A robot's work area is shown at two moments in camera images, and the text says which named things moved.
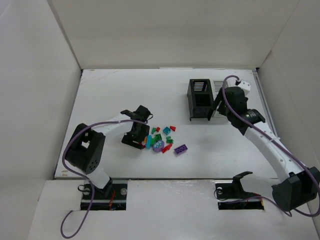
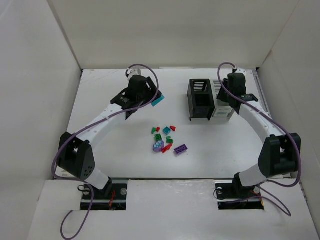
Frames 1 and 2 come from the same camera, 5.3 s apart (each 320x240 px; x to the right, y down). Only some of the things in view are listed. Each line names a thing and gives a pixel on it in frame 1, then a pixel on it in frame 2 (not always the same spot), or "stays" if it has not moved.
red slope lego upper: [173, 128] stays
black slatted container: [201, 98] stays
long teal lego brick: [149, 142] -> [156, 101]
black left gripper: [135, 139] -> [149, 93]
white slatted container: [217, 85] stays
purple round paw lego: [158, 146] stays
